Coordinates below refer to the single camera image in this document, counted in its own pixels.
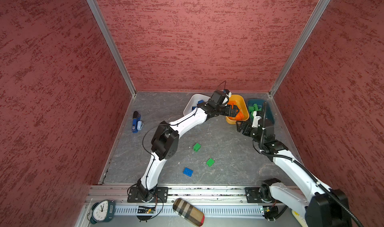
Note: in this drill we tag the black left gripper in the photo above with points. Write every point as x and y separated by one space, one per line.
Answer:
233 113

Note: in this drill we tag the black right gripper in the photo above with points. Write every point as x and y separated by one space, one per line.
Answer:
247 125

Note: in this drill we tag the orange lego stack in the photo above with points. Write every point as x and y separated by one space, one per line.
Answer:
240 116

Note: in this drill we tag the green lego small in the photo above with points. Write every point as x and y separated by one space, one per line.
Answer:
253 108

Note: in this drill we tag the green lego lowest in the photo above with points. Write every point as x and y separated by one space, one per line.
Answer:
210 162

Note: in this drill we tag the green lego large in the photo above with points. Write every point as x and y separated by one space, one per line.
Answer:
197 147

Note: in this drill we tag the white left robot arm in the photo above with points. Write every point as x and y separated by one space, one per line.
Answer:
166 140

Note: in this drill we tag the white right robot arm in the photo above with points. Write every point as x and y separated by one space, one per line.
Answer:
317 203

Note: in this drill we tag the yellow plastic bin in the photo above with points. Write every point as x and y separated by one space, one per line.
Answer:
242 106

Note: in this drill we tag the teal plastic bin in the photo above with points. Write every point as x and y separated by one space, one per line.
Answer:
259 103

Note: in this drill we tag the white plastic bin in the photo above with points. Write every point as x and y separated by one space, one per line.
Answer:
193 102

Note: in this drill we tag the small light blue stapler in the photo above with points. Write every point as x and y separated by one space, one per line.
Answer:
139 125

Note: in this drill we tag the large blue stapler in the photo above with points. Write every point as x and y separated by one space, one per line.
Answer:
136 118

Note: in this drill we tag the plaid glasses case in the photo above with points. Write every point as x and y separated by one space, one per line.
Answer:
189 212

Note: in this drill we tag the yellow calculator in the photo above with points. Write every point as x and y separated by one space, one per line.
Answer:
300 219

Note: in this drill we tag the green analog clock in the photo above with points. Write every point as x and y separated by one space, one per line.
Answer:
102 212

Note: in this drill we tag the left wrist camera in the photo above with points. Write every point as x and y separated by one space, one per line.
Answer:
221 97

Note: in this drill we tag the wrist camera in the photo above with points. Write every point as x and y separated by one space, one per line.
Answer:
262 127
221 97

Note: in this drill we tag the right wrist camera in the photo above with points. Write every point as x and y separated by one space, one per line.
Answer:
262 127

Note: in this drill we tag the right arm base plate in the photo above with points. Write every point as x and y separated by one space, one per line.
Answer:
253 197

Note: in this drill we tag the aluminium rail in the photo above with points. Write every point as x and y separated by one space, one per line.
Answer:
213 201

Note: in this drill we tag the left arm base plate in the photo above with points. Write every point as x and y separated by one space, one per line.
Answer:
136 195

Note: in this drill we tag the aluminium corner post right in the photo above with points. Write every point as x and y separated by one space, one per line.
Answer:
308 29

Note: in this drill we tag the aluminium corner post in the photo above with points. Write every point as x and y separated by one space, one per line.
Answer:
308 29
96 11

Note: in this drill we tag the aluminium corner post left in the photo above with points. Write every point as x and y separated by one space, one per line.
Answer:
96 11

